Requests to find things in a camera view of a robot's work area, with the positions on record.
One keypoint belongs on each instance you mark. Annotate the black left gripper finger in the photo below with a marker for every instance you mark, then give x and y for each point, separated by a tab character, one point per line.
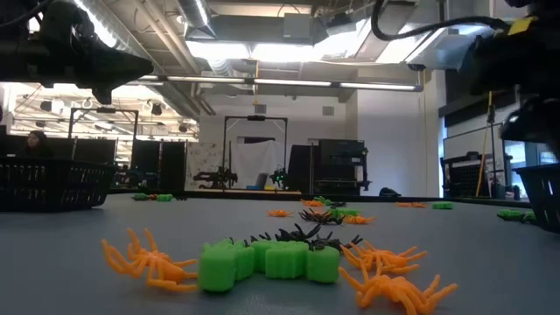
114	67
102	94

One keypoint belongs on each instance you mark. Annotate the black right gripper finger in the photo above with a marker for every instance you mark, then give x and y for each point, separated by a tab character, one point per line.
536	122

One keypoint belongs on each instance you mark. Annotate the orange plastic spider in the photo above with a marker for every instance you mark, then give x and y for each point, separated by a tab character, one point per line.
394	291
153	267
411	205
311	203
359	219
380	258
152	197
280	213

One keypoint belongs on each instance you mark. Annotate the background robot arm green light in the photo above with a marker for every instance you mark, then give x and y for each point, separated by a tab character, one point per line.
278	176

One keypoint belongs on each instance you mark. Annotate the black background robot arm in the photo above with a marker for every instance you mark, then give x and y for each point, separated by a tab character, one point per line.
216	177

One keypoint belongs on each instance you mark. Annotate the yellow label tag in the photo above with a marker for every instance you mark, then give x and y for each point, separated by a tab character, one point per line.
522	25

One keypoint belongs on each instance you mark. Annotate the black tripod stand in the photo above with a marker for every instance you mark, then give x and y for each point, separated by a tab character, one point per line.
493	153

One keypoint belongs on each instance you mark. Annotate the black partition panels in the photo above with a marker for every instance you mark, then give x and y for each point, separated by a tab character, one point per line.
87	149
172	166

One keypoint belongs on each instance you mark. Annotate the whiteboard on stand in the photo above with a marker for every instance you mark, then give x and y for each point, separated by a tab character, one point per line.
470	140

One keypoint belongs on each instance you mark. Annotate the black plastic mesh basket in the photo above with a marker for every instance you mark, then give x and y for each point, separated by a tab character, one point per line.
544	197
52	184

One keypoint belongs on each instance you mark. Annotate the person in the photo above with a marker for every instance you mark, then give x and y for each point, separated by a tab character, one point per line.
37	144

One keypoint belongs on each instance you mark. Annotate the black slatted crate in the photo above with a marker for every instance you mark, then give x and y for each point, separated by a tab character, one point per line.
464	175

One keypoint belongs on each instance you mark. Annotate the black rounded object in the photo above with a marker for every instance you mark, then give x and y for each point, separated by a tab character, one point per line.
389	192

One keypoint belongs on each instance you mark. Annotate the white hanging cloth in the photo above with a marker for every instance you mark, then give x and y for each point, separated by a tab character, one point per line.
256	159

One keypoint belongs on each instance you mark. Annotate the black equipment rack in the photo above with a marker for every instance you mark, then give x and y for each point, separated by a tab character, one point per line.
341	162

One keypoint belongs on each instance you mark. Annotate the black frame stand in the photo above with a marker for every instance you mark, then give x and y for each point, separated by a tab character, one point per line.
256	117
105	110

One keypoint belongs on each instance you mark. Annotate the silver round ventilation duct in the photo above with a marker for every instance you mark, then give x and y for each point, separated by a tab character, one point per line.
197	17

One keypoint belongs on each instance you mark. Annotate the grey square wall vent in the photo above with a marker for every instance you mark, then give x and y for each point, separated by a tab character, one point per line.
260	109
328	110

